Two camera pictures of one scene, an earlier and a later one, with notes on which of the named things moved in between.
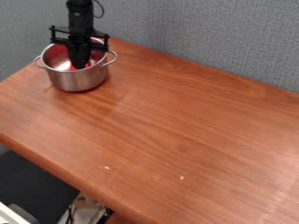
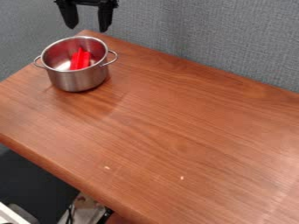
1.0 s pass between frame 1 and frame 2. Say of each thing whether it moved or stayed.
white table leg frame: stayed
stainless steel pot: stayed
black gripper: moved
